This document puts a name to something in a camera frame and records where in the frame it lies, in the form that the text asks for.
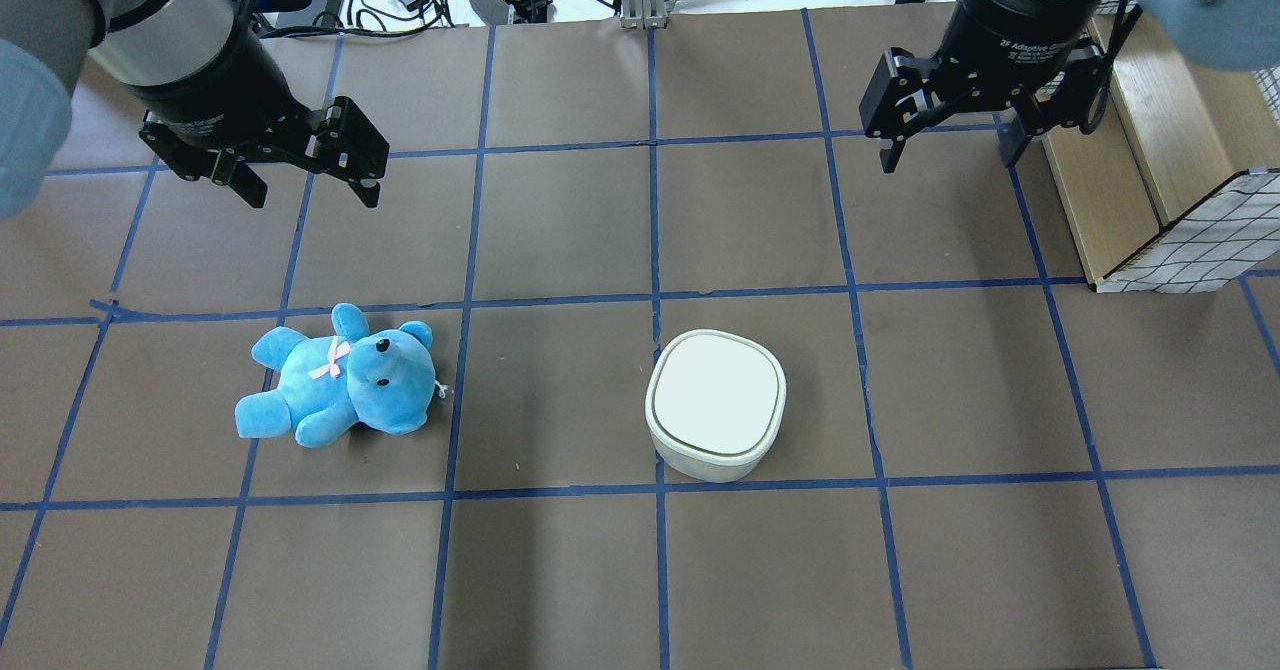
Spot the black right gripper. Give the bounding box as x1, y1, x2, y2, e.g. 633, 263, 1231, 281
859, 0, 1111, 174

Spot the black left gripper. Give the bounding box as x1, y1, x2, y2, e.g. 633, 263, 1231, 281
137, 26, 390, 209

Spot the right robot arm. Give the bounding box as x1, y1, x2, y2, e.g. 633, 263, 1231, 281
859, 0, 1279, 173

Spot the blue teddy bear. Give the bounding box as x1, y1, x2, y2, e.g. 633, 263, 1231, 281
234, 304, 449, 448

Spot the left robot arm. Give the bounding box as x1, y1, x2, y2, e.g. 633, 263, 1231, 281
1, 0, 389, 218

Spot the white trash can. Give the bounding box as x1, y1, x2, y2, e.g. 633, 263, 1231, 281
644, 328, 787, 483

